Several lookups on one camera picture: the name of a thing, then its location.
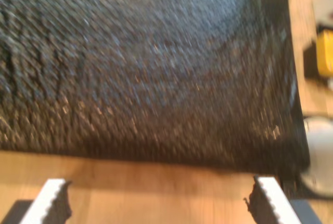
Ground yellow and black button box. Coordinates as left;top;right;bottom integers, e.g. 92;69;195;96
303;30;333;80

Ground black bubble mat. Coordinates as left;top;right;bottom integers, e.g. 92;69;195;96
0;0;312;183

